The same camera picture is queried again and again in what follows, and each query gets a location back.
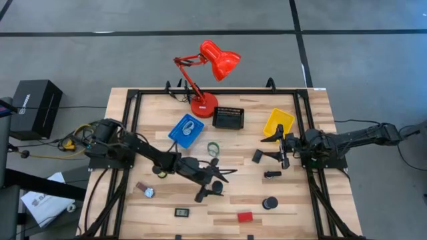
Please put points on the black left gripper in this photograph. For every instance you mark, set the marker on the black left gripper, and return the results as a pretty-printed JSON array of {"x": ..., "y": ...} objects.
[{"x": 191, "y": 168}]

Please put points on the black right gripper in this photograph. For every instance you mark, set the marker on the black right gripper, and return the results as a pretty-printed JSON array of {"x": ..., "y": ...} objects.
[{"x": 292, "y": 143}]

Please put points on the black-lidded jar green base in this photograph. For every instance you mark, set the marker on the black-lidded jar green base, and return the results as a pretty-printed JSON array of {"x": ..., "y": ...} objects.
[{"x": 217, "y": 186}]

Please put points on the black rectangular block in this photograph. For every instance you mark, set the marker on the black rectangular block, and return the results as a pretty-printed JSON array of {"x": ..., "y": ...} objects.
[{"x": 257, "y": 156}]

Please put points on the yellow plastic basket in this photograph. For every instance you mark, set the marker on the yellow plastic basket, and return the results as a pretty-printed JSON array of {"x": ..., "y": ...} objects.
[{"x": 278, "y": 118}]

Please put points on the small black oblong gadget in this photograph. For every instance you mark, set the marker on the small black oblong gadget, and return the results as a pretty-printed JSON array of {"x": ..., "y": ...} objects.
[{"x": 272, "y": 174}]

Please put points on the green tape roll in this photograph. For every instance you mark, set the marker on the green tape roll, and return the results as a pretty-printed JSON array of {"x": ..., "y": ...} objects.
[{"x": 208, "y": 149}]

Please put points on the small black digital clock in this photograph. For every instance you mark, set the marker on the small black digital clock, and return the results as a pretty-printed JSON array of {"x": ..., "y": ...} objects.
[{"x": 181, "y": 212}]

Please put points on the red rectangular block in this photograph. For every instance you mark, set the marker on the red rectangular block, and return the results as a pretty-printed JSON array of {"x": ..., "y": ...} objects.
[{"x": 245, "y": 216}]

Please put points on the black-lidded jar yellow base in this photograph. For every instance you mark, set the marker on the black-lidded jar yellow base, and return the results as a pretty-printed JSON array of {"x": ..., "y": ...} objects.
[{"x": 162, "y": 173}]

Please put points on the black-lidded jar dark base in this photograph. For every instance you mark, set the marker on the black-lidded jar dark base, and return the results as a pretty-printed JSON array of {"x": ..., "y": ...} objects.
[{"x": 270, "y": 202}]

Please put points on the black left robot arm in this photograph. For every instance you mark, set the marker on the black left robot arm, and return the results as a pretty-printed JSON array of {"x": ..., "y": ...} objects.
[{"x": 146, "y": 146}]

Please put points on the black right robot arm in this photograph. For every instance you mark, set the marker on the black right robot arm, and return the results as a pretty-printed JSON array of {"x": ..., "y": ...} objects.
[{"x": 350, "y": 138}]

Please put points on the black plastic basket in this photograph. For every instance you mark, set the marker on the black plastic basket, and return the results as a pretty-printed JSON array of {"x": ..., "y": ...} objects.
[{"x": 228, "y": 121}]

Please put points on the blue plastic basket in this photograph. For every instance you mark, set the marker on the blue plastic basket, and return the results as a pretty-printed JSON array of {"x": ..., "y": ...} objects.
[{"x": 178, "y": 135}]

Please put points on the white sticker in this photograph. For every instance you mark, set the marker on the white sticker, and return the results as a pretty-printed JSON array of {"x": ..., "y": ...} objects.
[{"x": 319, "y": 89}]

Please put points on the red desk lamp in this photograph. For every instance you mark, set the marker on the red desk lamp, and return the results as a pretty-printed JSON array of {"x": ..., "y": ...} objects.
[{"x": 204, "y": 106}]

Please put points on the white paper bag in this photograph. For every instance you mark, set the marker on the white paper bag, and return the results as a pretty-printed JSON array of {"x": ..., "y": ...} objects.
[{"x": 46, "y": 203}]

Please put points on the black slanted beam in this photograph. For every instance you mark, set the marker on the black slanted beam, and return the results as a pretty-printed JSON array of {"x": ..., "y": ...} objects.
[{"x": 43, "y": 185}]

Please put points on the black round plug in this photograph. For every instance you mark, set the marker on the black round plug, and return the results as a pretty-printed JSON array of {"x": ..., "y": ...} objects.
[{"x": 24, "y": 154}]

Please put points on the black box white print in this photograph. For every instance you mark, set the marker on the black box white print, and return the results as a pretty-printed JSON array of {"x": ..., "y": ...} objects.
[{"x": 35, "y": 108}]

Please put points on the black aluminium table frame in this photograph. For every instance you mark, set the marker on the black aluminium table frame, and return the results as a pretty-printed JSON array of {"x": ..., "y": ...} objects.
[{"x": 217, "y": 91}]

